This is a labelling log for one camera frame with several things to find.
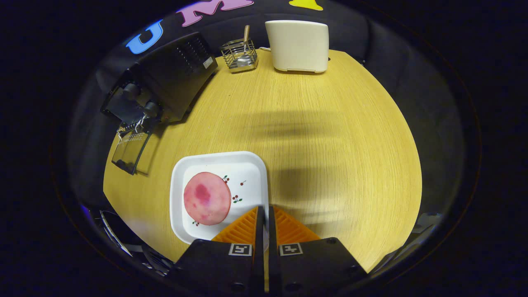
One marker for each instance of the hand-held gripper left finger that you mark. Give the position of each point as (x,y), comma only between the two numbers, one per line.
(214,264)

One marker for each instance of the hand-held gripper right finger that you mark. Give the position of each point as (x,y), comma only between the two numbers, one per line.
(317,264)

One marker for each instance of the pink round ham slice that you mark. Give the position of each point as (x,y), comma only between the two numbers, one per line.
(206,198)

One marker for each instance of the white square plate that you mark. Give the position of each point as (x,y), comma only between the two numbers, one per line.
(247,169)

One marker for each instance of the black toaster oven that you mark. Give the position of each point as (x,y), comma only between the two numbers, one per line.
(173,78)

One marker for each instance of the white slot toaster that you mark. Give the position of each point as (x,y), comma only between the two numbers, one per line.
(297,45)

